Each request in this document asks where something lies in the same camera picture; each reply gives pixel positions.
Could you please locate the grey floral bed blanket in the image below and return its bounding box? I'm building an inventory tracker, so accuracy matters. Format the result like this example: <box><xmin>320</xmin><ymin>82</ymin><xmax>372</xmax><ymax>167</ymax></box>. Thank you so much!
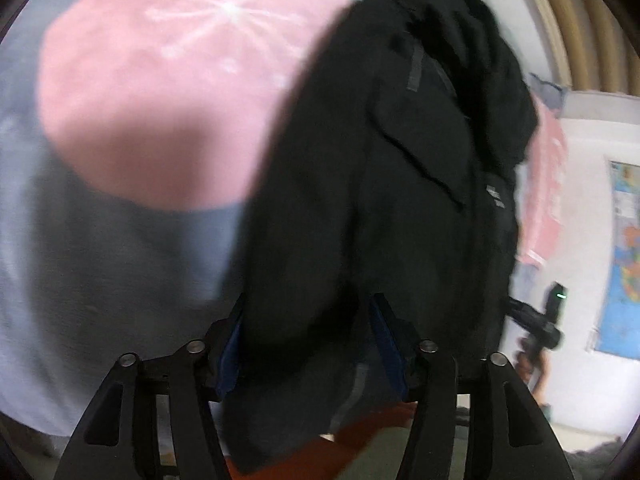
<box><xmin>1</xmin><ymin>0</ymin><xmax>352</xmax><ymax>437</ymax></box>

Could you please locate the pink pillow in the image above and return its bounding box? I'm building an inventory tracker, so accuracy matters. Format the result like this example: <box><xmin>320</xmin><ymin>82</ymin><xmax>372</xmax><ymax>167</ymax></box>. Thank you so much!
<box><xmin>518</xmin><ymin>96</ymin><xmax>568</xmax><ymax>268</ymax></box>

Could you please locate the person's right hand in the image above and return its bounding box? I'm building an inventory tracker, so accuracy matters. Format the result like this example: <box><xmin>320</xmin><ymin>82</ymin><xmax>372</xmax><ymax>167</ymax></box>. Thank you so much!
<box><xmin>515</xmin><ymin>350</ymin><xmax>550</xmax><ymax>408</ymax></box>

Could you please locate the wall map poster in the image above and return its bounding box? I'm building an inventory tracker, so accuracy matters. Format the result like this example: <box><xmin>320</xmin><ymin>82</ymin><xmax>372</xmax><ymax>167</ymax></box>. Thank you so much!
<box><xmin>594</xmin><ymin>162</ymin><xmax>639</xmax><ymax>361</ymax></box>

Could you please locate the black hooded jacket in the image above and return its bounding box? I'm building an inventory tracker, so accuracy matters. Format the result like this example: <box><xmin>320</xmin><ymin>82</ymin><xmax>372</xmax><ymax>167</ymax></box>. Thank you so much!
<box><xmin>222</xmin><ymin>0</ymin><xmax>538</xmax><ymax>472</ymax></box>

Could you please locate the striped window blind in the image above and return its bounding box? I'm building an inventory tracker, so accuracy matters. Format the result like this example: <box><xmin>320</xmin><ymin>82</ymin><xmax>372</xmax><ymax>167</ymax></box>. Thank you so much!
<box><xmin>525</xmin><ymin>0</ymin><xmax>639</xmax><ymax>96</ymax></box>

